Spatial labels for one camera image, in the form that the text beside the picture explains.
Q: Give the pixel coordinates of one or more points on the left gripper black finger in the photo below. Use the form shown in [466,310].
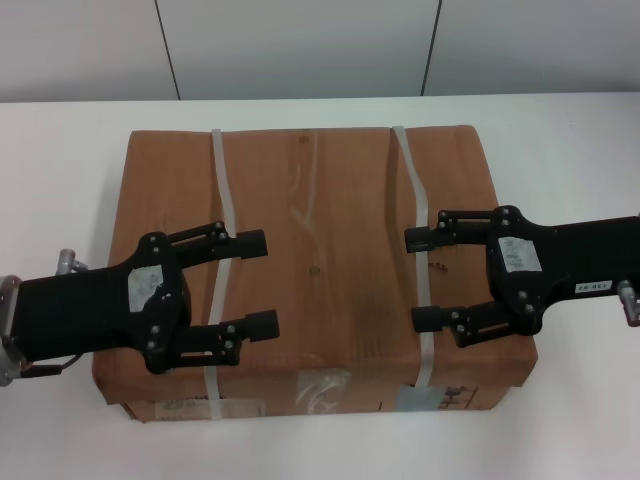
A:
[262,326]
[250,245]

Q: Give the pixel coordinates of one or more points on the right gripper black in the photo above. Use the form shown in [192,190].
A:
[575,260]

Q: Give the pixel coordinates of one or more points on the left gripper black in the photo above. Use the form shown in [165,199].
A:
[100,305]

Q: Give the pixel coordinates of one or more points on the brown cardboard box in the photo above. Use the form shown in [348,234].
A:
[330,210]

